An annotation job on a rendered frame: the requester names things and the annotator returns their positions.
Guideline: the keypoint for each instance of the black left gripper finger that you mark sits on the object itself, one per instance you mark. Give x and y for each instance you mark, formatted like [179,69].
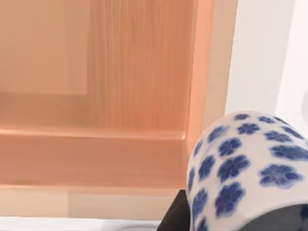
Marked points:
[176,214]

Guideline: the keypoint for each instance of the white cup with blue flowers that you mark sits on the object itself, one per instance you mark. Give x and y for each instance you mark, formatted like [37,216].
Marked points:
[240,168]

